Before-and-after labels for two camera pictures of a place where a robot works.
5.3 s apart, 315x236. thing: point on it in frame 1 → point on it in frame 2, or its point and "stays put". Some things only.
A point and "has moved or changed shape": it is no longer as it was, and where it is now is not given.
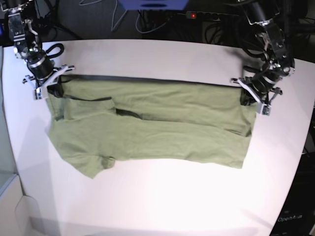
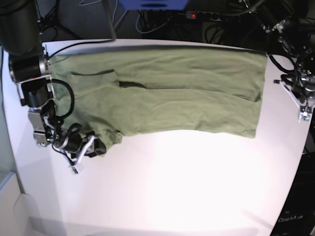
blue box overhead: x=153 y=5 stays put
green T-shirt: x=94 y=120 has moved or changed shape
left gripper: x=45 y=73 → x=73 y=145
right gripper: x=258 y=88 → x=301 y=89
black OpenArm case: x=297 y=218 stays put
